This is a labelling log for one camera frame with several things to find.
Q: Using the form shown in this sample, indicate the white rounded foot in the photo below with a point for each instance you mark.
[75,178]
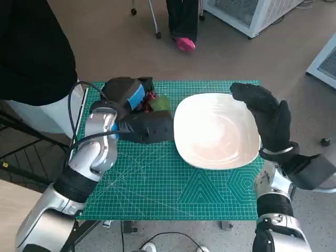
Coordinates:
[149,247]
[204,249]

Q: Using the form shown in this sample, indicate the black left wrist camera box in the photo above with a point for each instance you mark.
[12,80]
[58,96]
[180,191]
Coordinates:
[152,126]

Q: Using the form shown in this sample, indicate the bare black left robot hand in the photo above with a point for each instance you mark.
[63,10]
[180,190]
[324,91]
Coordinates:
[119,89]

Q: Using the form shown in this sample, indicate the white metal frame leg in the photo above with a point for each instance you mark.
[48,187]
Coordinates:
[155,18]

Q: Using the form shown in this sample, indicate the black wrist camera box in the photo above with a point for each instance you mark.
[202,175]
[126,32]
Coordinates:
[152,126]
[312,172]

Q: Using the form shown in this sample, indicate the white square plate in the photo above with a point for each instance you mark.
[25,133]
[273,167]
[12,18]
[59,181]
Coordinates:
[210,131]

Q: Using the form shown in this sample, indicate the black caster wheel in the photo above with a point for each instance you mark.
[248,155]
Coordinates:
[134,11]
[325,141]
[202,18]

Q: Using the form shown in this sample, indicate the red toy grape bunch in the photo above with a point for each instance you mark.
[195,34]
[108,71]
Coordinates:
[160,103]

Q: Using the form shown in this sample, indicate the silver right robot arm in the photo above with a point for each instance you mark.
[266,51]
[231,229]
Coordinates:
[275,207]

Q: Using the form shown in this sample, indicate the dark table bracket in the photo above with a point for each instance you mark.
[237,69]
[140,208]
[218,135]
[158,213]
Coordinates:
[130,226]
[226,225]

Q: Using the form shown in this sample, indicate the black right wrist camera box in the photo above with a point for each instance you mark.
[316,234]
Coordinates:
[312,172]

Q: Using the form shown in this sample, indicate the silver table bracket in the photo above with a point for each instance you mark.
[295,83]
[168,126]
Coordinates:
[107,223]

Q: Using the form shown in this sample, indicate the black metal rack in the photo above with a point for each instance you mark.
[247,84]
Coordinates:
[15,147]

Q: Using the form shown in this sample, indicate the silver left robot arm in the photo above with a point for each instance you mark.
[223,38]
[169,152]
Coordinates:
[97,149]

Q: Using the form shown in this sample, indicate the green cutting mat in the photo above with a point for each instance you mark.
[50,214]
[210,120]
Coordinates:
[162,183]

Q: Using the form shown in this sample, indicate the white mesh cabinet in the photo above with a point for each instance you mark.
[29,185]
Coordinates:
[275,10]
[320,68]

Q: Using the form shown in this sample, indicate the person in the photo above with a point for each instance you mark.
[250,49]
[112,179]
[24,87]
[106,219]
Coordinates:
[31,47]
[183,21]

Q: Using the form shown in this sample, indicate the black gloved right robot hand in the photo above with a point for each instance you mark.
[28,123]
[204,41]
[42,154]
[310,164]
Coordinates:
[273,123]

